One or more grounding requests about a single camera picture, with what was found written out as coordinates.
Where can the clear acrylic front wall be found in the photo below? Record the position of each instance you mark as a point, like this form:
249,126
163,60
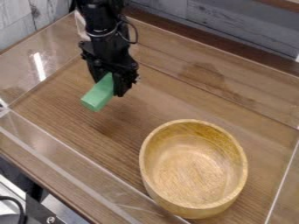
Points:
102,198

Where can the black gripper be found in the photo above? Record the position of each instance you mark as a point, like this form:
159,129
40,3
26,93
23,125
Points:
107,55

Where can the brown wooden bowl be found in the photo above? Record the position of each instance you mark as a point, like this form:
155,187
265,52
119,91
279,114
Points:
194,168

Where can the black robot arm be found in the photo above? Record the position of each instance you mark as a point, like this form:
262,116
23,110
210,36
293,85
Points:
103,16

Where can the green rectangular block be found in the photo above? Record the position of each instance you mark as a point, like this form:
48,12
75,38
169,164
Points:
96,98

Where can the clear acrylic corner bracket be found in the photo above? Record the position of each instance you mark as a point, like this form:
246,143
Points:
80,25

